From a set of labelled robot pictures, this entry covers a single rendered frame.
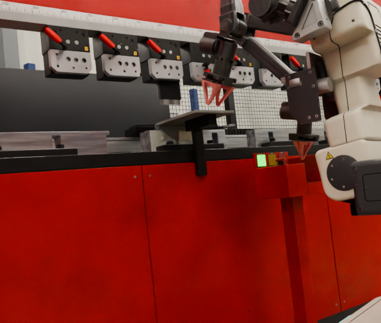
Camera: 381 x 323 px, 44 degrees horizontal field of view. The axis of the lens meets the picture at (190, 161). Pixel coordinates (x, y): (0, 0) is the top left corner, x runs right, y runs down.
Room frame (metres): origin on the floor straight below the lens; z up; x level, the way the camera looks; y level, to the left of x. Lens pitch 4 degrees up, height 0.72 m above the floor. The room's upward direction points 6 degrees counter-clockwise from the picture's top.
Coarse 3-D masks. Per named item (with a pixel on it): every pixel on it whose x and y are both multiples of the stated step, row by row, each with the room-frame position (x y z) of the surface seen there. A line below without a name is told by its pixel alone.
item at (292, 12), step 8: (280, 0) 1.31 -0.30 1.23; (288, 0) 1.30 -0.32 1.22; (296, 0) 1.25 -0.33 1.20; (304, 0) 1.25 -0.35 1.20; (280, 8) 1.31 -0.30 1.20; (288, 8) 1.29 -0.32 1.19; (296, 8) 1.25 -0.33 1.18; (280, 16) 1.34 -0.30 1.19; (288, 16) 1.30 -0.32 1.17; (296, 16) 1.27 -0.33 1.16; (296, 24) 1.29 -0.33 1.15
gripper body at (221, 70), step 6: (216, 60) 1.47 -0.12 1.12; (228, 60) 1.46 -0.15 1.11; (216, 66) 1.47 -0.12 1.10; (222, 66) 1.46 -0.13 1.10; (228, 66) 1.47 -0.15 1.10; (204, 72) 1.47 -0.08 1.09; (210, 72) 1.49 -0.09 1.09; (216, 72) 1.47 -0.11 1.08; (222, 72) 1.47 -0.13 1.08; (228, 72) 1.48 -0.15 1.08; (216, 78) 1.45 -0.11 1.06; (222, 78) 1.47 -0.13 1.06; (228, 78) 1.48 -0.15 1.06
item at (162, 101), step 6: (156, 84) 1.89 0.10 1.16; (162, 84) 1.89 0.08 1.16; (168, 84) 1.90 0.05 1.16; (174, 84) 1.92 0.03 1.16; (162, 90) 1.88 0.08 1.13; (168, 90) 1.90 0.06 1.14; (174, 90) 1.92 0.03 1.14; (162, 96) 1.88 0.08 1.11; (168, 96) 1.90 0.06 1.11; (174, 96) 1.92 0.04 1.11; (180, 96) 1.93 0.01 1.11; (162, 102) 1.89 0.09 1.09; (168, 102) 1.91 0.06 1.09; (174, 102) 1.93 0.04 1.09
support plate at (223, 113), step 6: (186, 114) 1.68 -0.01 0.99; (192, 114) 1.67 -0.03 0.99; (198, 114) 1.68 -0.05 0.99; (204, 114) 1.70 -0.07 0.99; (216, 114) 1.73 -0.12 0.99; (222, 114) 1.74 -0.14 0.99; (228, 114) 1.76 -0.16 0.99; (168, 120) 1.77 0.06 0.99; (174, 120) 1.77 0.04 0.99; (180, 120) 1.79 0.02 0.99
